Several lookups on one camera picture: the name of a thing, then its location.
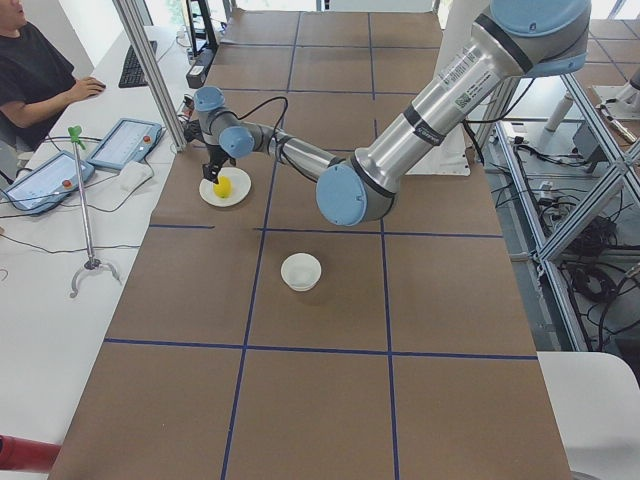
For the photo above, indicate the aluminium frame rack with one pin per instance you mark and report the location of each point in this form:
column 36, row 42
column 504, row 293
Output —
column 562, row 158

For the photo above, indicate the blue teach pendant tablet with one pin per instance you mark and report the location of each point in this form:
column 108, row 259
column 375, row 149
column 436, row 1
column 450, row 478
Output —
column 130, row 140
column 44, row 187

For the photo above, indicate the white round plate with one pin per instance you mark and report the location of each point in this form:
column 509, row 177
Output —
column 241, row 187

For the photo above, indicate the yellow lemon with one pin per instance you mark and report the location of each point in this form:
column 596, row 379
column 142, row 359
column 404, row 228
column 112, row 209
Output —
column 223, row 187

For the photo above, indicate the black device on table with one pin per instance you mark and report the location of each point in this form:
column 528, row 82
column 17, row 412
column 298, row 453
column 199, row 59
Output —
column 198, row 72

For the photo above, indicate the black keyboard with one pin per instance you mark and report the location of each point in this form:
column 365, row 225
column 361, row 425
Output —
column 132, row 74

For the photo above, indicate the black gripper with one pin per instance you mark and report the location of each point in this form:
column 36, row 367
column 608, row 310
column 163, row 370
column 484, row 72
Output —
column 216, row 159

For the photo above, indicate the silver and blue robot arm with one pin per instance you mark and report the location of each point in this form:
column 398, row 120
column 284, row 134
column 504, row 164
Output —
column 508, row 39

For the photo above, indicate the metal reacher grabber tool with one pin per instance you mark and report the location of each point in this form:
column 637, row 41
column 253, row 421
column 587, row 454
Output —
column 93, row 263

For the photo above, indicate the red cylinder object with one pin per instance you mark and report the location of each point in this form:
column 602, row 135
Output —
column 24, row 455

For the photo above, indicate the white bowl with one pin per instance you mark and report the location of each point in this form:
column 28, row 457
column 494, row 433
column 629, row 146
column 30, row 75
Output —
column 301, row 271

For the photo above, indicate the white folded cloth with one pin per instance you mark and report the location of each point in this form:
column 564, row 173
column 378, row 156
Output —
column 133, row 175

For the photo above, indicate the grey aluminium frame post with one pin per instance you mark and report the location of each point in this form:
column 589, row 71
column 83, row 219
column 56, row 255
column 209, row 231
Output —
column 133, row 25

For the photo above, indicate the person in black shirt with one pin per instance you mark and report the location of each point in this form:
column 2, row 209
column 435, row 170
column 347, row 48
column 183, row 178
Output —
column 37, row 80

